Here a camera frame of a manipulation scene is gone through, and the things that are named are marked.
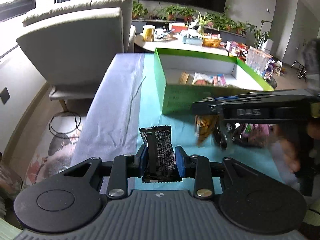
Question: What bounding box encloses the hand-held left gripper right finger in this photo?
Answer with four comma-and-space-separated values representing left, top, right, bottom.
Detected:
174, 145, 253, 199

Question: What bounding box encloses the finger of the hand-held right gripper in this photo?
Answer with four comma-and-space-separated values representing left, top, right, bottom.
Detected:
204, 89, 312, 102
191, 99, 225, 117

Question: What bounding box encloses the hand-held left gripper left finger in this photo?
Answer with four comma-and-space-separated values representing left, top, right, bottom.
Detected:
64, 144, 148, 199

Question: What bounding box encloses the black snack bar packet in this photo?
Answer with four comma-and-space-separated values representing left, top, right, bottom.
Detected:
139, 126, 183, 183

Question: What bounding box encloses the yellow nut snack packet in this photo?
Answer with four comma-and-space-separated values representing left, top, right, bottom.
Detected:
195, 115, 218, 147

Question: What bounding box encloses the pile of assorted snack packets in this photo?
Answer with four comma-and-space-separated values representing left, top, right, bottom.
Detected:
212, 120, 273, 150

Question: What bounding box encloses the green cardboard box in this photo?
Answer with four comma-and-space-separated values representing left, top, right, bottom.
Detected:
154, 47, 275, 115

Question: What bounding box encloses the person's right hand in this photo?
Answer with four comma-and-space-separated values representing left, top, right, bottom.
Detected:
271, 124, 320, 178

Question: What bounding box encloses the pink snack packet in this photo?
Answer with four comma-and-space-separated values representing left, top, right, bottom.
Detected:
212, 74, 227, 87

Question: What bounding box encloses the white picture snack packet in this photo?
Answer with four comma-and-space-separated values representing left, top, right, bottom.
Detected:
192, 72, 213, 87

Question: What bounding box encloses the brown cracker packet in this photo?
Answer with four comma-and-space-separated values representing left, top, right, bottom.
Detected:
178, 71, 194, 85

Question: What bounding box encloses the clear glass pitcher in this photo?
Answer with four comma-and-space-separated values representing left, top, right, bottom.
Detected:
245, 46, 273, 77

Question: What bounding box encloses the teal table sheet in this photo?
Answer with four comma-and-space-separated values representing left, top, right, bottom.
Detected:
135, 54, 300, 190

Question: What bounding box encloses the pile of boxes and bags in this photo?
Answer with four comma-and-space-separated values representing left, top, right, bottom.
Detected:
226, 40, 283, 77

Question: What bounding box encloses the dark low television cabinet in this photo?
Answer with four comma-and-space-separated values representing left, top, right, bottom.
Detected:
131, 17, 247, 45

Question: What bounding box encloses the wicker basket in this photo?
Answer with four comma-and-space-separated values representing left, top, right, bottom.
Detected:
202, 36, 222, 47

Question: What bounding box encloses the tall leafy plant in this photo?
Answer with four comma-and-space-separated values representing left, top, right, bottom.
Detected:
246, 20, 273, 48

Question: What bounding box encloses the lilac table sheet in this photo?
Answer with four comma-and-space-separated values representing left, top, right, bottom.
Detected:
70, 53, 147, 168

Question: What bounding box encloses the blue plastic tray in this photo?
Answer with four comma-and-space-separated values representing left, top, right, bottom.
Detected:
182, 34, 203, 47

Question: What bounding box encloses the grey fuzzy cloth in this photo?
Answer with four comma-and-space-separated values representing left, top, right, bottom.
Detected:
301, 39, 320, 93

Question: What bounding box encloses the round white coffee table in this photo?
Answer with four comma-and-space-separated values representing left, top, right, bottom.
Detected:
134, 34, 229, 57

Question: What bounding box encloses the spider plant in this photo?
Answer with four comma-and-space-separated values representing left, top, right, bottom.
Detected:
194, 11, 214, 34

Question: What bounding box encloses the orange box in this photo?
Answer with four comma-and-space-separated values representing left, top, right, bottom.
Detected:
169, 22, 189, 34

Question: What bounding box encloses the floral floor rug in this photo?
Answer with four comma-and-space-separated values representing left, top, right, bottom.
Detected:
22, 132, 83, 190

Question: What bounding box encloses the yellow can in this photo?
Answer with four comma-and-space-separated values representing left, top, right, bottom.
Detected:
143, 25, 155, 42

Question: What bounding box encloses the row of potted plants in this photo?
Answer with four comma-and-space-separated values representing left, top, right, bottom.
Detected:
131, 1, 248, 34

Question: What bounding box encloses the grey armchair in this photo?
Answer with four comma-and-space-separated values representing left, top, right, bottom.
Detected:
16, 0, 137, 112

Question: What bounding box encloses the light green textured cloth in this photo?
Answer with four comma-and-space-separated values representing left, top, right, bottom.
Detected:
0, 219, 24, 240

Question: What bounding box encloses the black floor cable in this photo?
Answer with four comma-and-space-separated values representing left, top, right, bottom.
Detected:
49, 111, 82, 137

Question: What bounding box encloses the black wall socket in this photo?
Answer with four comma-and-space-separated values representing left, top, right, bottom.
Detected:
0, 87, 10, 105

